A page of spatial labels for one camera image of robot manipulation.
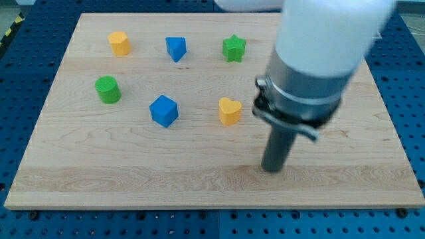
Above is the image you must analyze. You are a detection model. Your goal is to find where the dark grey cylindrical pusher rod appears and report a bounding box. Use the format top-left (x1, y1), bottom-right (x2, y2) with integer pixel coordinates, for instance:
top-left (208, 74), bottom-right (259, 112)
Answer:
top-left (261, 127), bottom-right (296, 173)

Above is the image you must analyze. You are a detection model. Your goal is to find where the grey metal end effector mount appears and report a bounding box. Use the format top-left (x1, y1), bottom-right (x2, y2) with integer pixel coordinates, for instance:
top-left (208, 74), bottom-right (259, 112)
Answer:
top-left (252, 50), bottom-right (351, 141)

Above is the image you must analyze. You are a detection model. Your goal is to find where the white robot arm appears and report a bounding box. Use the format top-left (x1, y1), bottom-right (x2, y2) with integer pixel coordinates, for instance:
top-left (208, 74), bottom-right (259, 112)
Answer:
top-left (218, 0), bottom-right (396, 172)

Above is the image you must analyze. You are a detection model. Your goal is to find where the yellow heart block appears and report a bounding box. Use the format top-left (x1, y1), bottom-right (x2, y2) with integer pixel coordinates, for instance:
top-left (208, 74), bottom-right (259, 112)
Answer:
top-left (218, 98), bottom-right (242, 125)

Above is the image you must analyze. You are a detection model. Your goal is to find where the green star block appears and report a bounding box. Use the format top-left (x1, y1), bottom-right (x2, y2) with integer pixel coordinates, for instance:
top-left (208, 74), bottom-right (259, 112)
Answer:
top-left (222, 35), bottom-right (246, 62)

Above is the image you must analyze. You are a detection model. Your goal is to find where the blue cube block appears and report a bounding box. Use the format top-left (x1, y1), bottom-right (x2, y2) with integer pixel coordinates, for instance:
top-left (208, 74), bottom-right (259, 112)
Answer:
top-left (149, 95), bottom-right (179, 127)

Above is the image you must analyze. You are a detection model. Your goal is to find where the light wooden board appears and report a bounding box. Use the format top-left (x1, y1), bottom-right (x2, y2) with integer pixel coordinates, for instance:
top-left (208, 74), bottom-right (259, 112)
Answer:
top-left (5, 13), bottom-right (424, 210)

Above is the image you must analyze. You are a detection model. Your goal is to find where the blue triangle block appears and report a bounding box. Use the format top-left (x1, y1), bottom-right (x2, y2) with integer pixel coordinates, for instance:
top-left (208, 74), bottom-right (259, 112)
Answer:
top-left (165, 37), bottom-right (187, 62)

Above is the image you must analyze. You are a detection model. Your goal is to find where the green cylinder block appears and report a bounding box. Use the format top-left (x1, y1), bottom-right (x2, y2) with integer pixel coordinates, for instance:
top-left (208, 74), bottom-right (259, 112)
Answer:
top-left (94, 76), bottom-right (122, 104)

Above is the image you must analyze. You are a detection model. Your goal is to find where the yellow hexagon block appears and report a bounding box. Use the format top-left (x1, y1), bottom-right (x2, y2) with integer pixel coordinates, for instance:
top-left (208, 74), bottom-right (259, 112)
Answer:
top-left (108, 31), bottom-right (131, 56)

